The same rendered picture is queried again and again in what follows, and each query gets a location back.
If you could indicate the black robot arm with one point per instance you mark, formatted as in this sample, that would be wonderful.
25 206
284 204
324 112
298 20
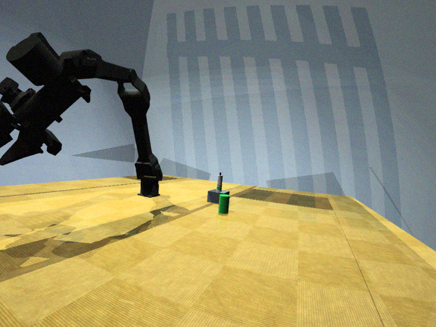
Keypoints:
41 65

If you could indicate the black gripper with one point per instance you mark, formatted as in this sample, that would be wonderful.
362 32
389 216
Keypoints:
34 116

